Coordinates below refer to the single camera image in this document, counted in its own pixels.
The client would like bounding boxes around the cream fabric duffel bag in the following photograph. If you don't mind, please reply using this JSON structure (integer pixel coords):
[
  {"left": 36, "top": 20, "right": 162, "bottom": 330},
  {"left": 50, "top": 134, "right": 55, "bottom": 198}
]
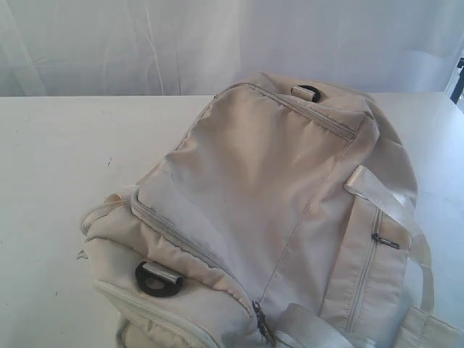
[{"left": 81, "top": 73, "right": 463, "bottom": 347}]

